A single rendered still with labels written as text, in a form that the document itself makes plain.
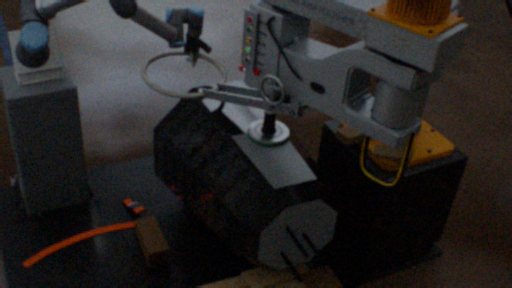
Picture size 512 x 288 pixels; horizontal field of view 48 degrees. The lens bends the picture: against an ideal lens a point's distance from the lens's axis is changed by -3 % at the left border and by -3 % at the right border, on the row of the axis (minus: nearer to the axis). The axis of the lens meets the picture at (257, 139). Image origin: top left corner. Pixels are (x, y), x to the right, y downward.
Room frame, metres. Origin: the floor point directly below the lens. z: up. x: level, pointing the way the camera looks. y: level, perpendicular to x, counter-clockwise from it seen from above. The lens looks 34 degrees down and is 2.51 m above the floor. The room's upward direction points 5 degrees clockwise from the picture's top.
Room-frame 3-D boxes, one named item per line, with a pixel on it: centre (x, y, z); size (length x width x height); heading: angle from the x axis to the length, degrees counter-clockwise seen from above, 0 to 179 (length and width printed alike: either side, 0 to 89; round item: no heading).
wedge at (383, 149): (2.51, -0.71, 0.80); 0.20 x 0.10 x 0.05; 67
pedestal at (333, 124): (2.74, -0.77, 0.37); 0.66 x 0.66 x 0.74; 30
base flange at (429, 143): (2.74, -0.77, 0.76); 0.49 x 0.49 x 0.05; 30
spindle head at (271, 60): (2.49, -0.11, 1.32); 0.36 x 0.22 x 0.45; 51
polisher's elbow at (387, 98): (2.13, -0.56, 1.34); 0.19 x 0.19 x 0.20
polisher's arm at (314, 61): (2.28, -0.35, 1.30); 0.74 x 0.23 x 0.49; 51
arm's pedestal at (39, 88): (2.89, 1.31, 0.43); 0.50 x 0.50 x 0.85; 30
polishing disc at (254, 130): (2.54, -0.05, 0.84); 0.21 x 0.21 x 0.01
